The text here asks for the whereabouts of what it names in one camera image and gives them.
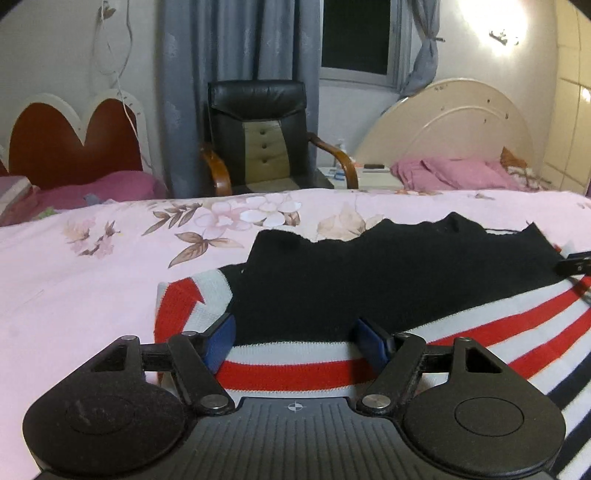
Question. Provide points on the wide grey-blue curtain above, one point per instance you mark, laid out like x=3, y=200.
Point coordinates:
x=207, y=69

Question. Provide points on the checked folded cloth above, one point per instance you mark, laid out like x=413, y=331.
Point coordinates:
x=531, y=177

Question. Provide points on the metal wall hook rack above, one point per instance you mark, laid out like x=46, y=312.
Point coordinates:
x=504, y=38

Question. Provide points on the black remote control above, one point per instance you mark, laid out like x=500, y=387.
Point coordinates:
x=374, y=166

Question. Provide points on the pink blanket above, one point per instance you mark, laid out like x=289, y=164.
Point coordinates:
x=452, y=173

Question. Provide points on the tied grey-blue curtain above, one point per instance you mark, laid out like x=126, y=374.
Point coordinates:
x=425, y=64

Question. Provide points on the black leather office chair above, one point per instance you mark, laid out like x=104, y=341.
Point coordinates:
x=254, y=101

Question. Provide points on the white nightstand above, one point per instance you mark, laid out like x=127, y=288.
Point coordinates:
x=369, y=180

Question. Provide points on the cream wardrobe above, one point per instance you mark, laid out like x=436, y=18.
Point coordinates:
x=568, y=115

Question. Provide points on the striped pillow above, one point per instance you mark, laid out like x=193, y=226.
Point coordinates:
x=16, y=196

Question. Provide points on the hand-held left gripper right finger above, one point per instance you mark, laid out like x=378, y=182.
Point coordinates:
x=369, y=344

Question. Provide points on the striped knit sweater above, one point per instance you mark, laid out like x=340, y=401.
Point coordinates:
x=392, y=277

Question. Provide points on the red heart-shaped headboard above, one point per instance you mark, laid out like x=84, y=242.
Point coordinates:
x=46, y=147

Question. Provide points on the dark window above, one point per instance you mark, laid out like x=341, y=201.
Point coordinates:
x=355, y=37

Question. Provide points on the orange patterned cloth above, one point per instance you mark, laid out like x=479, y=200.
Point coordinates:
x=513, y=159

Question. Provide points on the pink floral bed sheet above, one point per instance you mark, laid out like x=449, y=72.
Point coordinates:
x=92, y=300

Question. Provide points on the pink pillow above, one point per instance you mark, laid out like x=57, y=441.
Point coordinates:
x=111, y=187

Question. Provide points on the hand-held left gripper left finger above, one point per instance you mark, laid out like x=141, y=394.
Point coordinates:
x=221, y=342

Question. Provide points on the cream round headboard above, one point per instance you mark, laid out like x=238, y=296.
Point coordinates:
x=452, y=129

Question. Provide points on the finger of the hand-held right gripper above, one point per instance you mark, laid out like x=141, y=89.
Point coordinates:
x=575, y=264

